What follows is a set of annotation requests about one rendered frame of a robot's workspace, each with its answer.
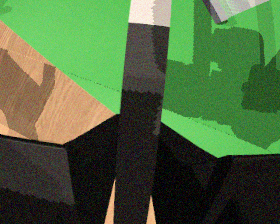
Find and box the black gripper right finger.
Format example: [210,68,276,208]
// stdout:
[152,123,280,224]

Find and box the green flat mat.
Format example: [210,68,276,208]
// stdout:
[0,0,280,157]

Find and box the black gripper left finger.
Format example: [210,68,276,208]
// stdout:
[0,115,120,224]

